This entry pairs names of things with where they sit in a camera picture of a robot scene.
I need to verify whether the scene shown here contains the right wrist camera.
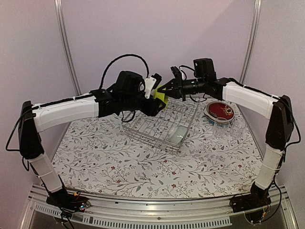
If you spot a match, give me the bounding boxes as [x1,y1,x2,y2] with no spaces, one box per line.
[171,66,185,80]

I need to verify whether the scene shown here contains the dark red black plate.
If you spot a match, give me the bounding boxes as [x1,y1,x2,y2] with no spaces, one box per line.
[206,102,234,120]

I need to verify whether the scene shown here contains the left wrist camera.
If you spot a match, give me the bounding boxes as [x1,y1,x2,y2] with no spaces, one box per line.
[144,73,162,99]

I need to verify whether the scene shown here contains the yellow green bowl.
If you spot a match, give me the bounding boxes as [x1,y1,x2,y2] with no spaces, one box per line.
[153,85,168,111]

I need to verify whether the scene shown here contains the pale green flower plate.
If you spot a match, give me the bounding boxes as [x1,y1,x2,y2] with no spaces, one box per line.
[204,107,234,124]

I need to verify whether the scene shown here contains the white grey patterned bowl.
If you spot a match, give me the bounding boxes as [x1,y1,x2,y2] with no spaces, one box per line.
[168,125,187,144]

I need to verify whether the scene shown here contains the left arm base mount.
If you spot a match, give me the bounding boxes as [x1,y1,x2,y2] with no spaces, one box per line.
[46,189,91,213]

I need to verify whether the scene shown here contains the white ribbed plate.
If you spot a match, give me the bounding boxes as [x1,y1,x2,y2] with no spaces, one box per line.
[203,103,235,124]

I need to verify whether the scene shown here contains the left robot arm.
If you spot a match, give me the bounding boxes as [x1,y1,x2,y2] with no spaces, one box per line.
[13,71,166,207]

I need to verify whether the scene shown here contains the clear glass front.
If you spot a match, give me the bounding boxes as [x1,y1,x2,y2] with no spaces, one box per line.
[213,117,230,139]

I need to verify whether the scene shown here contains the right aluminium frame post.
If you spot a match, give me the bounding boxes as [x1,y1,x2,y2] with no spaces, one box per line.
[239,0,262,84]

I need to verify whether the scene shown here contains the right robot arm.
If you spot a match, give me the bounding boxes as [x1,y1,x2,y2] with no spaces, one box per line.
[157,58,296,208]

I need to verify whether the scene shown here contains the wire dish rack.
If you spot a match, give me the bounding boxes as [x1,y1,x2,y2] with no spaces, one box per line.
[122,97,199,152]

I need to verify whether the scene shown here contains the left aluminium frame post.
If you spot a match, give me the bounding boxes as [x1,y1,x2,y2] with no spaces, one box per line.
[54,0,81,95]

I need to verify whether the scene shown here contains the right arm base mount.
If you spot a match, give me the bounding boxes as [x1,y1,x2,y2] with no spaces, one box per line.
[229,194,271,224]

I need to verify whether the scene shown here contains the aluminium front rail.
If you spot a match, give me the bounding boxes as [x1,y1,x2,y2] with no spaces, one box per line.
[20,185,301,229]

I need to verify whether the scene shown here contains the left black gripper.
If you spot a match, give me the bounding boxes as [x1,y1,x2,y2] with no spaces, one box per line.
[122,94,166,116]

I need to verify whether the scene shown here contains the floral table mat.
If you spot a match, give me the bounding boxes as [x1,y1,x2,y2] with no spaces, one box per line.
[52,102,261,198]

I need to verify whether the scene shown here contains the aluminium frame post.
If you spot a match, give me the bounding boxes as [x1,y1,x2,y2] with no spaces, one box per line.
[239,0,262,84]
[54,0,81,95]

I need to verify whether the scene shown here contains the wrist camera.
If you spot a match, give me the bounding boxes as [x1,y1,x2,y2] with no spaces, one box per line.
[144,73,162,99]
[171,66,185,80]

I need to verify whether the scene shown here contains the blue polka dot plate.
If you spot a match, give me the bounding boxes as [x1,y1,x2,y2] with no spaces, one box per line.
[205,114,234,125]

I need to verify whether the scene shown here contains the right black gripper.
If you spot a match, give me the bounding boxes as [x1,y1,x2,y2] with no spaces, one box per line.
[158,74,206,102]

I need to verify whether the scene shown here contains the clear glass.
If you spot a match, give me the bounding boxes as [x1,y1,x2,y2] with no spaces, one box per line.
[213,117,230,139]
[230,122,245,137]

